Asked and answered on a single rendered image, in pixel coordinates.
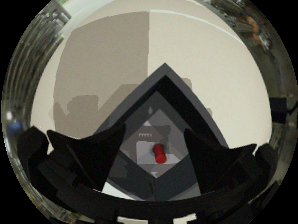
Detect red peg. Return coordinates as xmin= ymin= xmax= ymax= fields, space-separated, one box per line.
xmin=154 ymin=144 xmax=166 ymax=164

